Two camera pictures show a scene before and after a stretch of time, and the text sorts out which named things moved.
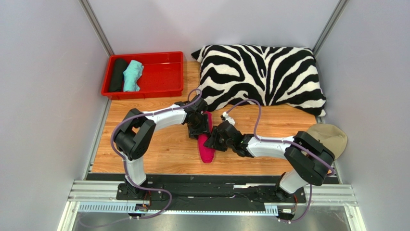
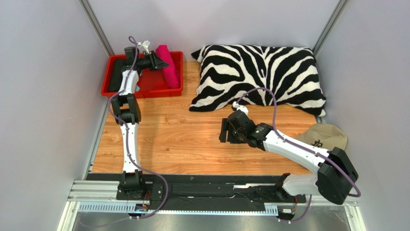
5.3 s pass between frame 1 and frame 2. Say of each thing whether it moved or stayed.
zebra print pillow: stayed
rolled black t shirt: stayed
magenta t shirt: moved
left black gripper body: moved
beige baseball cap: stayed
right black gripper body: moved
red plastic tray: stayed
